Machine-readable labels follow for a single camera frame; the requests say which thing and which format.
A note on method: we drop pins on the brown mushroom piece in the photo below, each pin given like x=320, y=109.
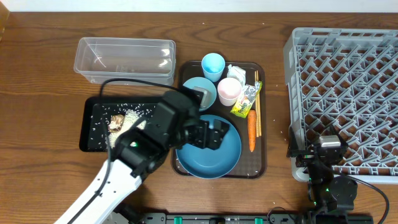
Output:
x=116, y=123

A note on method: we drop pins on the grey dishwasher rack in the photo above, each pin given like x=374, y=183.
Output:
x=346, y=79

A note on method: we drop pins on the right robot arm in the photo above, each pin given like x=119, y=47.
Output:
x=333, y=195

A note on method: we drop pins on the pink cup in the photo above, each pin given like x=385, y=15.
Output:
x=228, y=91

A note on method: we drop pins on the light blue bowl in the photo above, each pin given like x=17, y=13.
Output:
x=201, y=83

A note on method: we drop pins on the brown serving tray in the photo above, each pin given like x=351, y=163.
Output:
x=251, y=165

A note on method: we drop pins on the yellow green snack wrapper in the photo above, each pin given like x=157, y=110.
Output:
x=245, y=100

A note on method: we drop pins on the spilled rice pile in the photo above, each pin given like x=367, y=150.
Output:
x=130, y=119

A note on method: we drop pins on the black waste tray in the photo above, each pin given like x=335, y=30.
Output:
x=89, y=104

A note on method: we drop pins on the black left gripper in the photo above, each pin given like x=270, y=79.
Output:
x=205, y=141

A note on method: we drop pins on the dark blue plate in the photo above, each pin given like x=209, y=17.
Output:
x=211, y=164

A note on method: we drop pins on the light blue cup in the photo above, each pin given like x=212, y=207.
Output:
x=213, y=65

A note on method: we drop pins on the clear plastic bin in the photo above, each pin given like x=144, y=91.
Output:
x=102, y=58

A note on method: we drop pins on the crumpled white tissue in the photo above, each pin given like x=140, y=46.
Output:
x=237, y=73

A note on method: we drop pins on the orange carrot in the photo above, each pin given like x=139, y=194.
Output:
x=252, y=119

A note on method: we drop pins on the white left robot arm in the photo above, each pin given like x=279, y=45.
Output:
x=140, y=151

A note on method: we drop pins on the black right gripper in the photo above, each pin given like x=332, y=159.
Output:
x=305, y=155

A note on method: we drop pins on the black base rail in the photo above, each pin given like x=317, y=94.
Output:
x=125, y=214

